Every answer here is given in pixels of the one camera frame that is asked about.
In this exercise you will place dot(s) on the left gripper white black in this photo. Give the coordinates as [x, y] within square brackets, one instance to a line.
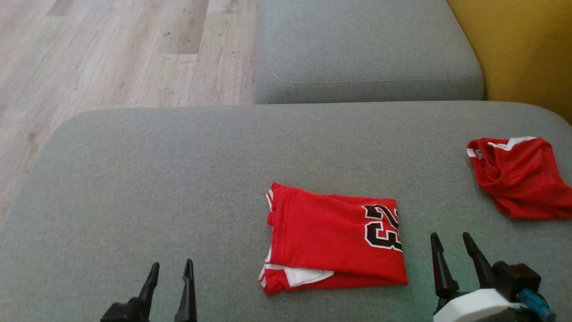
[129, 313]

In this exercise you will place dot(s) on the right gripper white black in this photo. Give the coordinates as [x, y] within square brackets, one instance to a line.
[473, 306]

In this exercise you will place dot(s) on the red shorts with white waistband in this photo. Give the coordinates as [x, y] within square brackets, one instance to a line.
[523, 179]

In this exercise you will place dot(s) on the red Bulls 23 jersey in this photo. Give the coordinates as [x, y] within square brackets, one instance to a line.
[330, 241]

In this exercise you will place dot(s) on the large grey sofa seat cushion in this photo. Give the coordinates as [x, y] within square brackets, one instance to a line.
[178, 188]

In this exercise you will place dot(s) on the small grey sofa cushion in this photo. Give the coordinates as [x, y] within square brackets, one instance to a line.
[366, 49]

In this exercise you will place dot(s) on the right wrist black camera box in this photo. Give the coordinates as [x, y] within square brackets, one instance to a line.
[516, 279]

